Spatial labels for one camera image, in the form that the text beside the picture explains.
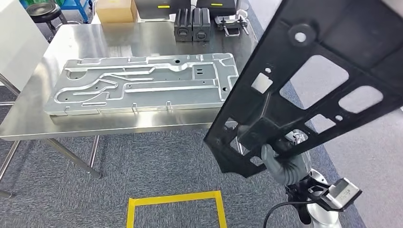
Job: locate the machined aluminium fixture plate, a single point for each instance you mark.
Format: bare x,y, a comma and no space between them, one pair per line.
157,94

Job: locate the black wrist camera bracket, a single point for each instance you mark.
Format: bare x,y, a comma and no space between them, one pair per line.
316,188

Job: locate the green crate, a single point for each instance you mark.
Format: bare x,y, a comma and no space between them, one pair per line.
41,2

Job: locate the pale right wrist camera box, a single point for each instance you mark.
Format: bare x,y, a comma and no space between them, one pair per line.
343,193

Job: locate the black round stool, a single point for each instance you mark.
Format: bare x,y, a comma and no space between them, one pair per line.
44,11

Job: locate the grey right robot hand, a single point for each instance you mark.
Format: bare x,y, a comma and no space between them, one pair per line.
289,171

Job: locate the metal pole round base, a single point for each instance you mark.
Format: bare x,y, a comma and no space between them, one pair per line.
243,14

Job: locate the stainless steel workbench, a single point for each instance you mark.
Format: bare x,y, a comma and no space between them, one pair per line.
31,119

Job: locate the black plastic plate part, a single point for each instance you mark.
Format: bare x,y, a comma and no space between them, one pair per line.
346,25

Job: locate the white cabinet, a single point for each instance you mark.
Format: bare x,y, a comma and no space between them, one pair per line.
19,44

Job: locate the blue metal cart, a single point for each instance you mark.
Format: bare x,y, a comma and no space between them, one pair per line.
75,6

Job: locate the black case yellow label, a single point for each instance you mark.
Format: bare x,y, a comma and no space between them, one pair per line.
157,11
217,9

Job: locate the brown cardboard box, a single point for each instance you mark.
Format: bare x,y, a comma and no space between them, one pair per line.
115,11

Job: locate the metal clamp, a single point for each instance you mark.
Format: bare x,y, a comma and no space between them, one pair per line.
231,23

